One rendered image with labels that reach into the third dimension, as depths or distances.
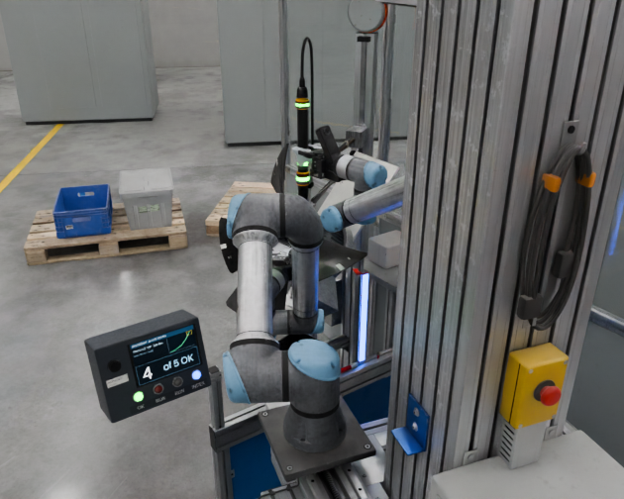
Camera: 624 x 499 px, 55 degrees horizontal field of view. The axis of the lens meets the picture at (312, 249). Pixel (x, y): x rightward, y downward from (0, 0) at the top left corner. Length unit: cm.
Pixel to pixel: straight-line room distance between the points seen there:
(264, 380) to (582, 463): 64
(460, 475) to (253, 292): 61
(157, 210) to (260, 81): 304
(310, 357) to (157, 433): 187
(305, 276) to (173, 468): 152
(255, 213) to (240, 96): 603
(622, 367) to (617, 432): 25
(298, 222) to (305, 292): 25
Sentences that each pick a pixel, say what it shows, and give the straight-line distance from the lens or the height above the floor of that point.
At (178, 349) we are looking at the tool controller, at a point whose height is 119.
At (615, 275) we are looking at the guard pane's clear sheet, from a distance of 218.
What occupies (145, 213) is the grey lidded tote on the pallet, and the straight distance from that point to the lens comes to 491.
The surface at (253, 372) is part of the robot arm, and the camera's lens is 135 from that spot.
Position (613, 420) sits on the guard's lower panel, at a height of 64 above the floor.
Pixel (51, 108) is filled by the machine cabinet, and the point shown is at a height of 23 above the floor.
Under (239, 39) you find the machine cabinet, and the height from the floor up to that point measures 128.
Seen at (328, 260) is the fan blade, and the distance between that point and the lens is 196.
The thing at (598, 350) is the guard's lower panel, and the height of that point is 86.
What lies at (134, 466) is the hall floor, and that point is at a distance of 300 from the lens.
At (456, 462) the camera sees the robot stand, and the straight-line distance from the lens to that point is 118.
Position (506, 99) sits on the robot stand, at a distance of 87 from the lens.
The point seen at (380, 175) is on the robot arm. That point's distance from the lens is 179.
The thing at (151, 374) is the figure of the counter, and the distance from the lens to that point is 153.
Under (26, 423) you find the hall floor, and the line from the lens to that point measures 340.
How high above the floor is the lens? 205
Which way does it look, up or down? 25 degrees down
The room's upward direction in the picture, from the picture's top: straight up
